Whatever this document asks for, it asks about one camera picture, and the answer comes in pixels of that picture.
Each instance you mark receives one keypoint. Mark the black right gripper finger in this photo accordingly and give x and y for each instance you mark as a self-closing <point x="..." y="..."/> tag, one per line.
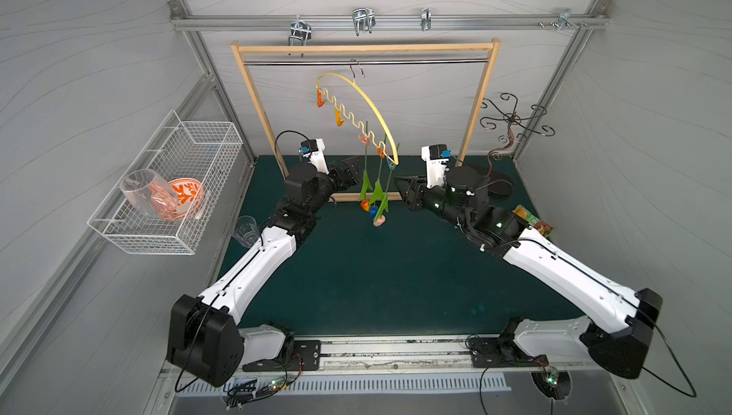
<point x="409" y="187"/>
<point x="411" y="199"/>

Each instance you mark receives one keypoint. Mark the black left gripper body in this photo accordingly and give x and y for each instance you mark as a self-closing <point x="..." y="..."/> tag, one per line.
<point x="340" y="174"/>

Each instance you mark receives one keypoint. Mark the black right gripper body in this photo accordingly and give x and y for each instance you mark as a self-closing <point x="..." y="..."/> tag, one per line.
<point x="424" y="194"/>

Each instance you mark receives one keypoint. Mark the orange tulip green stem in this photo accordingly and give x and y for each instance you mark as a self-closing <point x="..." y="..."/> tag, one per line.
<point x="366" y="185"/>

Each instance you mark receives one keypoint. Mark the pink tulip green stem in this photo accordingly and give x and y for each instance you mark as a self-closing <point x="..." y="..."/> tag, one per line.
<point x="385" y="204"/>

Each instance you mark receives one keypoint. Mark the blue tulip green stem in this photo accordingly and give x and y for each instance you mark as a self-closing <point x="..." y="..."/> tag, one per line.
<point x="377" y="197"/>

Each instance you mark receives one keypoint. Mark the pink clothes peg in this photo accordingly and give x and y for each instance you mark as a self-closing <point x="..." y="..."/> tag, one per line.
<point x="364" y="140"/>

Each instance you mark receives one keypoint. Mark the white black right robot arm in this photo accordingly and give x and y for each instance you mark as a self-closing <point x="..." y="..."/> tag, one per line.
<point x="622" y="321"/>

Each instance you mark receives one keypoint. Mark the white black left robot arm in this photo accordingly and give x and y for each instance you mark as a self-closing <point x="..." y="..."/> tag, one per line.
<point x="204" y="338"/>

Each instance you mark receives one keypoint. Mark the yellow wavy clothes hanger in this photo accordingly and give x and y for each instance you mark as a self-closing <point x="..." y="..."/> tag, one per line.
<point x="367" y="119"/>

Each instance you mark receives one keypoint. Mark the green snack bag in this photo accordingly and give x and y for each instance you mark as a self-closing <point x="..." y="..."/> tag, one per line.
<point x="534" y="221"/>

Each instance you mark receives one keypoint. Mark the clear drinking glass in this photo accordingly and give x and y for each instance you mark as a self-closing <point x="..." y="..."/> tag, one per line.
<point x="246" y="231"/>

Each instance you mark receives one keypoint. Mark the metal rack rod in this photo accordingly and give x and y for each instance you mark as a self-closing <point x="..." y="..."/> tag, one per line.
<point x="365" y="62"/>

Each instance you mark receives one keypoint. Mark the metal hook clamp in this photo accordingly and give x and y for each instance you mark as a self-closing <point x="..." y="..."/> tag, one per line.
<point x="426" y="19"/>
<point x="364" y="20"/>
<point x="564" y="21"/>
<point x="300" y="33"/>

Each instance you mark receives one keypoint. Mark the orange patterned bowl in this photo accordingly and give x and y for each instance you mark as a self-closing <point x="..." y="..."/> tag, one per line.
<point x="191" y="195"/>

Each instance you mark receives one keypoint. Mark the clear glass pitcher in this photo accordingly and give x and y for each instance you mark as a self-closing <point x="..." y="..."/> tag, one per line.
<point x="148" y="192"/>

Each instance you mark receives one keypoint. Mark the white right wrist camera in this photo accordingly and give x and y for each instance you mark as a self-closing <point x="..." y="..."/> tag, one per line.
<point x="436" y="157"/>

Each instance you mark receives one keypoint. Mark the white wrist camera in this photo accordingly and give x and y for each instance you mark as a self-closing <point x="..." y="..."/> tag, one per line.
<point x="436" y="157"/>
<point x="313" y="151"/>

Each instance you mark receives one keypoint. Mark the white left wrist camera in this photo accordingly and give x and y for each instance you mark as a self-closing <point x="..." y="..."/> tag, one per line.
<point x="313" y="151"/>

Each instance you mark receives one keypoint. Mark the copper wire cup stand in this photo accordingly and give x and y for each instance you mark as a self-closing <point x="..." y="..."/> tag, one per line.
<point x="517" y="131"/>

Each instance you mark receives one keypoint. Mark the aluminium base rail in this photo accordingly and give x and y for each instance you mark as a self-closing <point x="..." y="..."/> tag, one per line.
<point x="361" y="354"/>

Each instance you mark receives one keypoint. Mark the wooden clothes rack frame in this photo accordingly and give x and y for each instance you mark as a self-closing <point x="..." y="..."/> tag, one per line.
<point x="240" y="53"/>

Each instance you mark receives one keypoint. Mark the white wire basket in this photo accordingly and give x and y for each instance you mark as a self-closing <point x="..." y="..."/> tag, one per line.
<point x="203" y="150"/>

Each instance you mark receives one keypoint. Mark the aluminium top rail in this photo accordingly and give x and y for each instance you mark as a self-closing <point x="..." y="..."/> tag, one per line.
<point x="384" y="22"/>

